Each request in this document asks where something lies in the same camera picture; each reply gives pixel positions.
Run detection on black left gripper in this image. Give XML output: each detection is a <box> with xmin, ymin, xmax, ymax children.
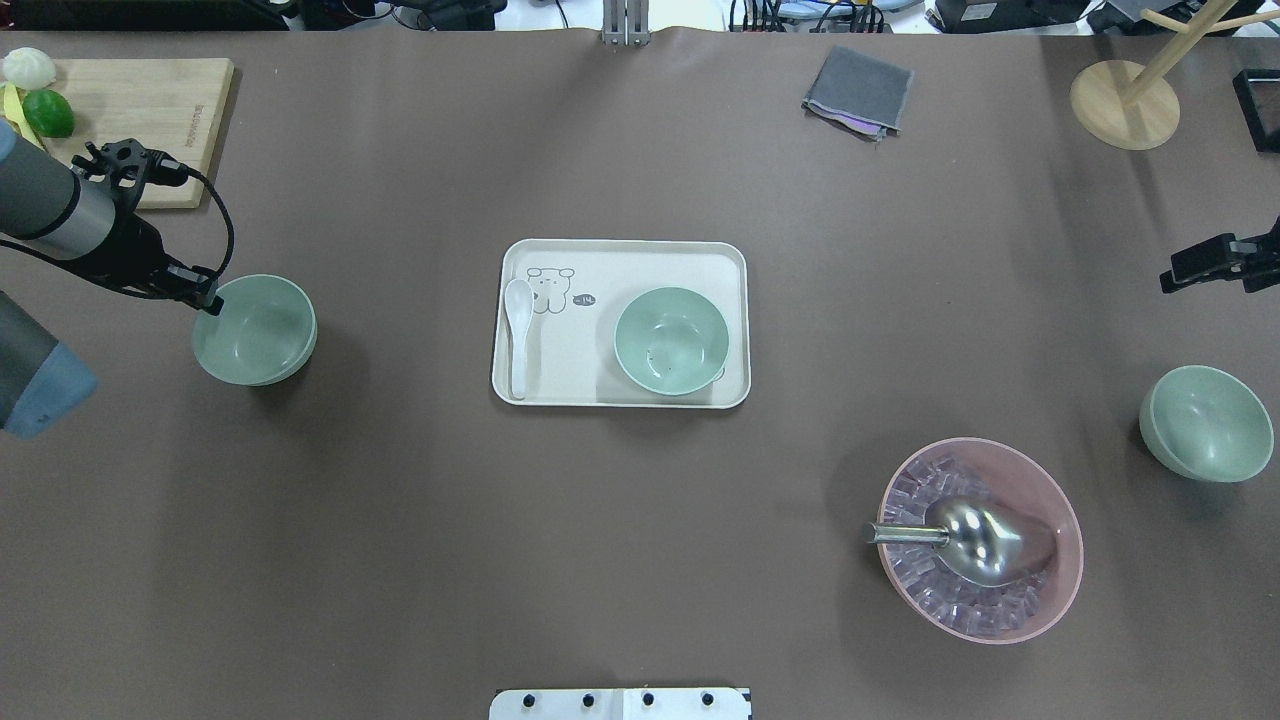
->
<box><xmin>150</xmin><ymin>258</ymin><xmax>224</xmax><ymax>316</ymax></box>

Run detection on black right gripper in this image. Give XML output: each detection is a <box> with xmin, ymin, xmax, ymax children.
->
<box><xmin>1158</xmin><ymin>219</ymin><xmax>1279</xmax><ymax>293</ymax></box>

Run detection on green bowl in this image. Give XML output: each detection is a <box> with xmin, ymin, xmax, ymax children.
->
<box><xmin>612</xmin><ymin>286</ymin><xmax>730</xmax><ymax>397</ymax></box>
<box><xmin>1138</xmin><ymin>365</ymin><xmax>1275</xmax><ymax>483</ymax></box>
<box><xmin>192</xmin><ymin>274</ymin><xmax>319</xmax><ymax>387</ymax></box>

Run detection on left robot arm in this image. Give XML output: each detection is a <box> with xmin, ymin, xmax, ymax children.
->
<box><xmin>1</xmin><ymin>127</ymin><xmax>223</xmax><ymax>439</ymax></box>

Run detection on black tray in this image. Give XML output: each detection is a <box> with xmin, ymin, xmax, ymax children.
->
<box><xmin>1231</xmin><ymin>68</ymin><xmax>1279</xmax><ymax>154</ymax></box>

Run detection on wooden cutting board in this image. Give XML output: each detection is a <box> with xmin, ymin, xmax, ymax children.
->
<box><xmin>44</xmin><ymin>58</ymin><xmax>236</xmax><ymax>178</ymax></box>

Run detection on wooden mug tree stand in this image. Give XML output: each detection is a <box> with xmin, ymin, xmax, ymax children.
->
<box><xmin>1069</xmin><ymin>1</ymin><xmax>1279</xmax><ymax>151</ymax></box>

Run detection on yellow plastic knife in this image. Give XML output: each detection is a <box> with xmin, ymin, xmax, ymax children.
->
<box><xmin>3</xmin><ymin>82</ymin><xmax>46</xmax><ymax>152</ymax></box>

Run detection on white ceramic spoon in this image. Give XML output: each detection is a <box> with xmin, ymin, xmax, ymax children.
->
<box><xmin>503</xmin><ymin>277</ymin><xmax>534</xmax><ymax>400</ymax></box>

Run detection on white garlic bulb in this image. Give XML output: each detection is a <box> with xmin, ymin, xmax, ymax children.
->
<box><xmin>3</xmin><ymin>47</ymin><xmax>58</xmax><ymax>91</ymax></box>

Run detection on cream rabbit tray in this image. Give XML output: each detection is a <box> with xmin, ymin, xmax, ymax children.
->
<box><xmin>492</xmin><ymin>240</ymin><xmax>751</xmax><ymax>410</ymax></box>

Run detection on pink bowl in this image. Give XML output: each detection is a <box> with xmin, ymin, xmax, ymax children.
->
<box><xmin>876</xmin><ymin>437</ymin><xmax>1084</xmax><ymax>646</ymax></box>

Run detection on metal ice scoop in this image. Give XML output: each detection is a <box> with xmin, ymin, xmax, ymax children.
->
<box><xmin>861</xmin><ymin>495</ymin><xmax>1057</xmax><ymax>587</ymax></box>

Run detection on grey folded cloth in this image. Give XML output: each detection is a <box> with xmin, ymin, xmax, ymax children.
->
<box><xmin>803</xmin><ymin>46</ymin><xmax>915</xmax><ymax>142</ymax></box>

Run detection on clear ice cubes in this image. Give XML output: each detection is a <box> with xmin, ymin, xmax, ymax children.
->
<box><xmin>881</xmin><ymin>456</ymin><xmax>1047</xmax><ymax>638</ymax></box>

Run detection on green bowl on tray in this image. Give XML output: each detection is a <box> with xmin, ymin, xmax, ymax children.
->
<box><xmin>612</xmin><ymin>286</ymin><xmax>730</xmax><ymax>397</ymax></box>

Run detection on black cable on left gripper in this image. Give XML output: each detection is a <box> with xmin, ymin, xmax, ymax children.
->
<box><xmin>150</xmin><ymin>160</ymin><xmax>237</xmax><ymax>301</ymax></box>

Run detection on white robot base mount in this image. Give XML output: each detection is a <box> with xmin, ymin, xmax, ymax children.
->
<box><xmin>488</xmin><ymin>685</ymin><xmax>754</xmax><ymax>719</ymax></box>

